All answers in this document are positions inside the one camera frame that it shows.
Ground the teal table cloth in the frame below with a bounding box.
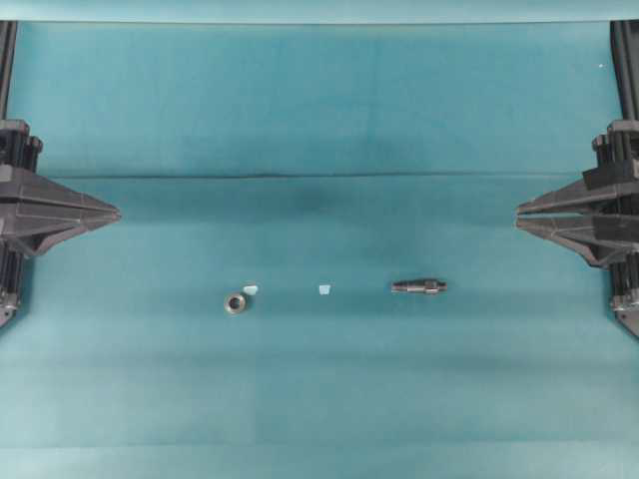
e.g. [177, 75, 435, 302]
[1, 22, 638, 478]

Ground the black right frame rail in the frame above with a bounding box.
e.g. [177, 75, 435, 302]
[610, 19, 639, 120]

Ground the black left frame rail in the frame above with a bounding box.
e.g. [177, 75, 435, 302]
[0, 21, 18, 120]

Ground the black frame rail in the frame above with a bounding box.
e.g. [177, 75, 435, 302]
[610, 19, 639, 120]
[0, 21, 18, 120]

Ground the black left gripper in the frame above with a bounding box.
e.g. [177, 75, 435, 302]
[0, 118, 123, 328]

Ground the silver metal washer ring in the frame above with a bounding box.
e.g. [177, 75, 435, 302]
[222, 292, 250, 317]

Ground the dark metal threaded shaft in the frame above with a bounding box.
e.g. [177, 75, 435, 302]
[390, 278, 447, 295]

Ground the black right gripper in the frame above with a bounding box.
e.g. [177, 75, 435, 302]
[515, 119, 639, 328]

